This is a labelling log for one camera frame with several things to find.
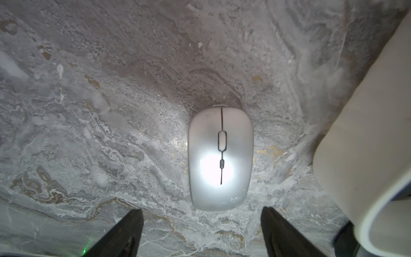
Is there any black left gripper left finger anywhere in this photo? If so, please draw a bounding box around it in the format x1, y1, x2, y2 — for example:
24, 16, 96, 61
84, 209, 144, 257

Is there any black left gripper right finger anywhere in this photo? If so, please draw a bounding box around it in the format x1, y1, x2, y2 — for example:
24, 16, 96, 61
261, 207, 325, 257

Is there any silver mouse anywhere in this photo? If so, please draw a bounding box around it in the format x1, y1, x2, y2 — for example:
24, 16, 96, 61
187, 105, 254, 212

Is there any black mouse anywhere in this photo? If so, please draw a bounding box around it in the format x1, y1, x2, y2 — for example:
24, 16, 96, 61
333, 222, 360, 257

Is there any white storage box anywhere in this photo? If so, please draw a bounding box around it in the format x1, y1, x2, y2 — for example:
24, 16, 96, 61
313, 15, 411, 257

